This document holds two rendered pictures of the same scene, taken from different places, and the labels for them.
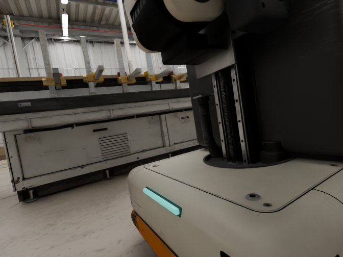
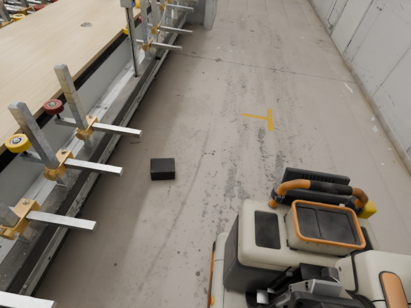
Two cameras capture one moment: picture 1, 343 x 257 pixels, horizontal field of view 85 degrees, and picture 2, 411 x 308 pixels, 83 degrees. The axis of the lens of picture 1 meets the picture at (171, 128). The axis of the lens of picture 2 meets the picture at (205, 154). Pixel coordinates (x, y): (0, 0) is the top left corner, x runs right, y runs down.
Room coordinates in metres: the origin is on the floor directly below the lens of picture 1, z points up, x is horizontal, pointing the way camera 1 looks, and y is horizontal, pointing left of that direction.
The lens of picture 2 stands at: (0.86, 0.26, 1.64)
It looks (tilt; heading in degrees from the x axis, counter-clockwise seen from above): 48 degrees down; 300
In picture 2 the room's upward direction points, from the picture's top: 9 degrees clockwise
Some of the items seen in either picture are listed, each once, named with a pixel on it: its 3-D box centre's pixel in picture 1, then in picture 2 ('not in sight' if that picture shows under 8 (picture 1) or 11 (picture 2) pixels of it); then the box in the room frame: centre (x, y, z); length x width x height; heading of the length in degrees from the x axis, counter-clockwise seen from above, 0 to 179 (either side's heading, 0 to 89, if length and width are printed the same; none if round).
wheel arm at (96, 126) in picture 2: (182, 76); (98, 127); (1.75, -0.18, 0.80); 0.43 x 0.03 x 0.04; 29
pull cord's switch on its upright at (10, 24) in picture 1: (18, 68); not in sight; (2.13, 1.56, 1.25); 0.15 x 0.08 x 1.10; 119
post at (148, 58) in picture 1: (150, 67); (46, 153); (1.66, 0.10, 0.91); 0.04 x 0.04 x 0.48; 29
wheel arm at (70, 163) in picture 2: (158, 77); (72, 164); (1.64, 0.04, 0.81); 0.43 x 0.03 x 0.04; 29
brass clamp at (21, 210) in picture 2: (126, 79); (19, 219); (1.55, 0.30, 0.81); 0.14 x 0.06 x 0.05; 119
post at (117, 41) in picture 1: (121, 69); (1, 212); (1.54, 0.32, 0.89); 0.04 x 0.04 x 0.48; 29
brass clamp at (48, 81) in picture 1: (54, 81); not in sight; (1.31, 0.74, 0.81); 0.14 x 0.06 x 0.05; 119
